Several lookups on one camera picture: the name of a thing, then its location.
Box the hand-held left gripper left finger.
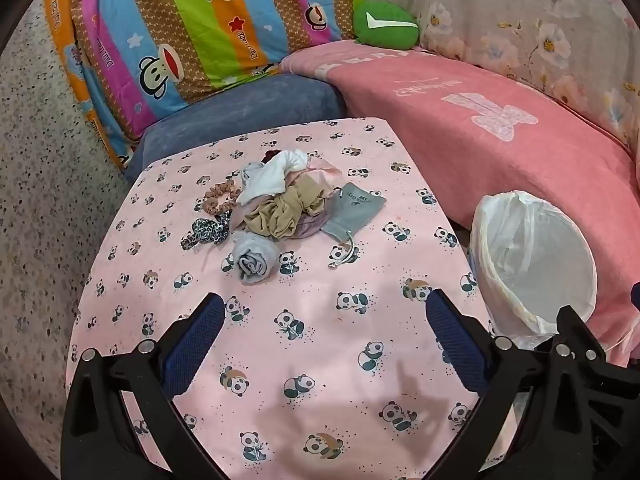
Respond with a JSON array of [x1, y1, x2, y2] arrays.
[[60, 292, 236, 480]]

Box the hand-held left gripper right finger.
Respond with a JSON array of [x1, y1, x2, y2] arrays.
[[425, 289, 640, 480]]

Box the grey socks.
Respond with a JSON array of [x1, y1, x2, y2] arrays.
[[231, 231, 280, 286]]

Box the leopard print scrunchie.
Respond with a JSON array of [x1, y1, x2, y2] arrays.
[[180, 212, 233, 251]]

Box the trash bin with white bag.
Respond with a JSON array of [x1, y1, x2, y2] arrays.
[[469, 190, 598, 351]]

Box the pink scrunchie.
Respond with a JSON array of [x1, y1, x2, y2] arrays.
[[202, 183, 243, 214]]

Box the beige cloth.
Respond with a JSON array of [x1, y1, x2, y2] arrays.
[[244, 182, 333, 238]]

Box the lilac cloth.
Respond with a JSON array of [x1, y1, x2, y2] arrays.
[[287, 215, 331, 241]]

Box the grey drawstring pouch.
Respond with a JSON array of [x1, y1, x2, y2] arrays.
[[320, 182, 388, 268]]

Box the white cloth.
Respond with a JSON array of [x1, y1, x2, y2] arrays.
[[239, 149, 311, 206]]

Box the pink cloth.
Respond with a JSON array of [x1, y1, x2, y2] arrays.
[[290, 157, 343, 196]]

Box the pink panda print tablecloth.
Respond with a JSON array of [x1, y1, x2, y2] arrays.
[[65, 117, 506, 480]]

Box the pink blanket with bow print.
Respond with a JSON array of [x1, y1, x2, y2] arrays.
[[279, 40, 640, 366]]

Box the blue sofa cushion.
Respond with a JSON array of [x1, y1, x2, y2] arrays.
[[124, 74, 347, 186]]

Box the striped monkey print pillow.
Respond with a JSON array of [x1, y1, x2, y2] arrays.
[[70, 0, 371, 141], [42, 0, 136, 171]]

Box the green cushion with white tick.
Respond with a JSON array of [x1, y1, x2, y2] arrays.
[[352, 0, 420, 51]]

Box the floral sheer cloth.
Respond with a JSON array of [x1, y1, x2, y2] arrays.
[[375, 0, 640, 151]]

